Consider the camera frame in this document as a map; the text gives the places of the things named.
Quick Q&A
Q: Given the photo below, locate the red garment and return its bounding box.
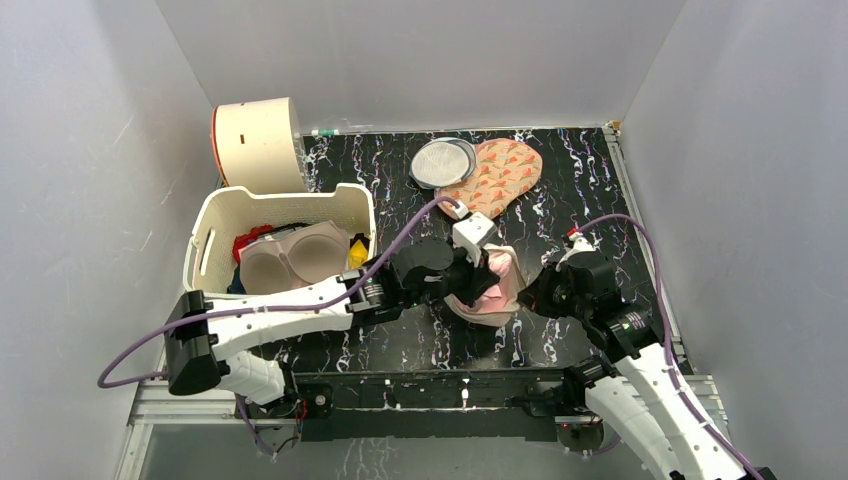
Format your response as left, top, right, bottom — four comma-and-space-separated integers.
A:
232, 224, 274, 264

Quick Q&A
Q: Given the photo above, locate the cream plastic laundry basket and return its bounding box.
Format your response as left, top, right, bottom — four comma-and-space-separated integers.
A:
182, 183, 377, 299

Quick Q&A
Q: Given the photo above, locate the white mesh laundry bag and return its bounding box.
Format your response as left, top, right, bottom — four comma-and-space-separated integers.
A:
445, 244, 526, 328

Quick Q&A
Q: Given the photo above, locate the cream cylindrical drum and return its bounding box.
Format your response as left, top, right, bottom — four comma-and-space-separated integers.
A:
210, 97, 309, 194

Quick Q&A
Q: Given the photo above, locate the beige bra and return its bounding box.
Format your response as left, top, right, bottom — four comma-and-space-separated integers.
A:
239, 221, 350, 295

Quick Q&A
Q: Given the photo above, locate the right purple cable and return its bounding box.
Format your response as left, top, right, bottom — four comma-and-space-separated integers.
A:
576, 213, 770, 480

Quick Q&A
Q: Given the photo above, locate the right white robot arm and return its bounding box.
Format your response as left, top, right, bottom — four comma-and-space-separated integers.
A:
519, 244, 774, 479

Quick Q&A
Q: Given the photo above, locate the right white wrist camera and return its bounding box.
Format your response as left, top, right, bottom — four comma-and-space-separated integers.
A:
563, 228, 596, 260

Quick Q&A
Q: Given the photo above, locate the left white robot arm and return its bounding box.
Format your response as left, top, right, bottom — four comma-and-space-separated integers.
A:
164, 237, 500, 416

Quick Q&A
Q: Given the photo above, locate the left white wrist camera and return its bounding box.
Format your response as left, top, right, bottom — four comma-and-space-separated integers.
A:
451, 202, 496, 267

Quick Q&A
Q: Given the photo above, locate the yellow garment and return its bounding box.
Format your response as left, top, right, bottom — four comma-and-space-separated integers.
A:
348, 233, 370, 269

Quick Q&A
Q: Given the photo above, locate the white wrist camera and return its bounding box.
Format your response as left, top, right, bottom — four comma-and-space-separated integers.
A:
451, 202, 496, 267
563, 228, 596, 260

